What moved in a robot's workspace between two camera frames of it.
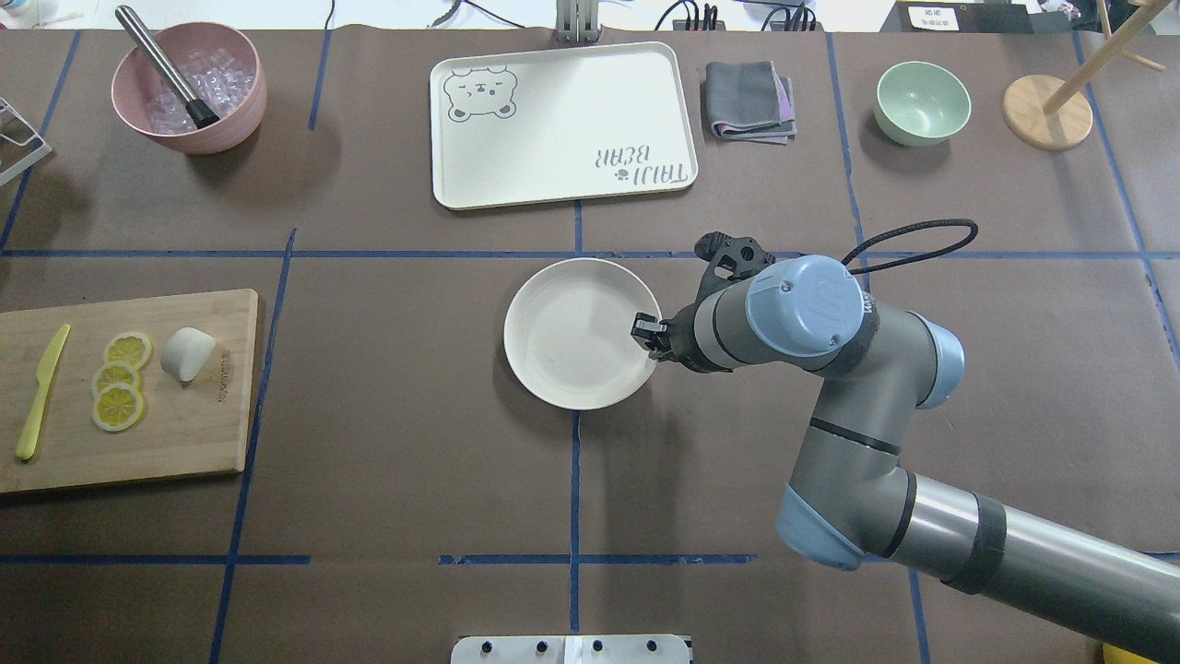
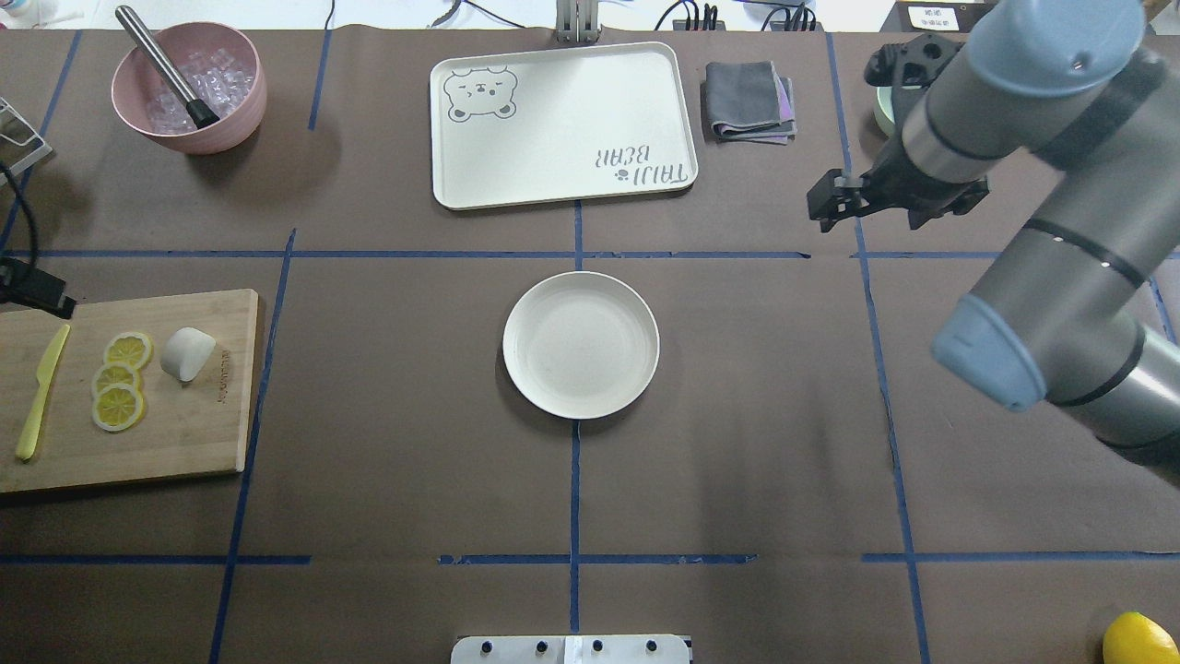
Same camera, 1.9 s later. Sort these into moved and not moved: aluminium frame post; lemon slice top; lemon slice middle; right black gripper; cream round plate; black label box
Moved: cream round plate; right black gripper
Not moved: lemon slice top; lemon slice middle; aluminium frame post; black label box
